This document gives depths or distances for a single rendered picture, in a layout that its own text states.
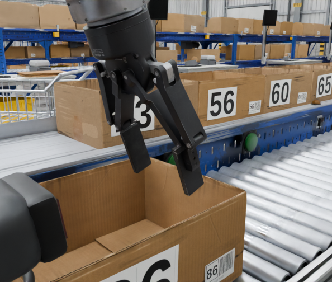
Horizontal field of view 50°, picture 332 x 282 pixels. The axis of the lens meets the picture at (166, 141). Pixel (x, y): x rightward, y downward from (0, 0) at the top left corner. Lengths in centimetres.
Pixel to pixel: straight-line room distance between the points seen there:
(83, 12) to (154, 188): 53
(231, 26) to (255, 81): 708
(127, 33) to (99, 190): 47
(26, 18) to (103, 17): 538
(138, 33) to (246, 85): 107
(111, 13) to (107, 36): 3
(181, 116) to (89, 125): 70
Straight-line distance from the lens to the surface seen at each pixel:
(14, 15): 570
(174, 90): 39
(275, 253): 83
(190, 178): 45
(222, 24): 832
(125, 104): 48
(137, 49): 39
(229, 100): 137
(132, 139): 51
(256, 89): 150
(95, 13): 38
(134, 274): 51
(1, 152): 110
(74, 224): 79
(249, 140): 138
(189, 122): 39
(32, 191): 23
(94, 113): 103
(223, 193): 70
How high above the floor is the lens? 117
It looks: 15 degrees down
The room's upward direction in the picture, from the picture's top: straight up
